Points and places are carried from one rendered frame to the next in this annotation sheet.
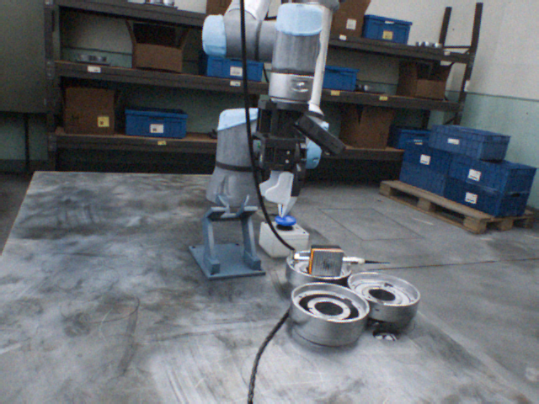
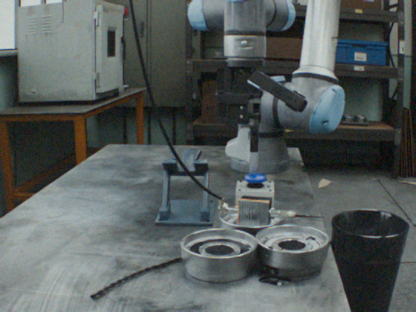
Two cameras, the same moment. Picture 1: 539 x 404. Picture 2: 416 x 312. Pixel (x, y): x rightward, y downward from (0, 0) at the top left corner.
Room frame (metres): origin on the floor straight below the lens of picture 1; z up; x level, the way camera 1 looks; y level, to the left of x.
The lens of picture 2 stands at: (0.01, -0.38, 1.10)
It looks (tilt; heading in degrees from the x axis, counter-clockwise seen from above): 13 degrees down; 28
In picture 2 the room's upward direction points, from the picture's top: straight up
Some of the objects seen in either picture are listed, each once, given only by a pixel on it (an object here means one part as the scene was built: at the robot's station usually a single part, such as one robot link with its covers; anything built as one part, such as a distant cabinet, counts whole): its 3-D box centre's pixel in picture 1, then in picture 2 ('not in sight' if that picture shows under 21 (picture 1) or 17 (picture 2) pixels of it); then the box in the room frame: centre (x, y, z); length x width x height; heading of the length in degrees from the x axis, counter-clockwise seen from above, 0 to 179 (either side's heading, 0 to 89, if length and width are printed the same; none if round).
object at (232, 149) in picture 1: (244, 135); (264, 102); (1.14, 0.08, 0.97); 0.13 x 0.12 x 0.14; 85
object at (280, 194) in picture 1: (280, 195); (241, 151); (0.80, -0.02, 0.91); 0.06 x 0.03 x 0.09; 113
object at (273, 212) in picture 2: (339, 259); (270, 212); (0.68, -0.12, 0.85); 0.17 x 0.02 x 0.04; 101
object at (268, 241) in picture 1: (282, 236); (255, 195); (0.83, -0.03, 0.82); 0.08 x 0.07 x 0.05; 23
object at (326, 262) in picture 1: (326, 262); (253, 212); (0.67, -0.10, 0.85); 0.05 x 0.02 x 0.04; 101
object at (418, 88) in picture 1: (421, 80); not in sight; (5.17, -1.47, 1.19); 0.45 x 0.40 x 0.37; 108
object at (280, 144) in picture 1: (281, 135); (241, 92); (0.81, -0.01, 1.02); 0.09 x 0.08 x 0.12; 113
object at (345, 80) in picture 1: (324, 77); not in sight; (4.73, -0.39, 1.11); 0.52 x 0.38 x 0.22; 113
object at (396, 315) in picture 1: (381, 300); (291, 250); (0.62, -0.18, 0.82); 0.10 x 0.10 x 0.04
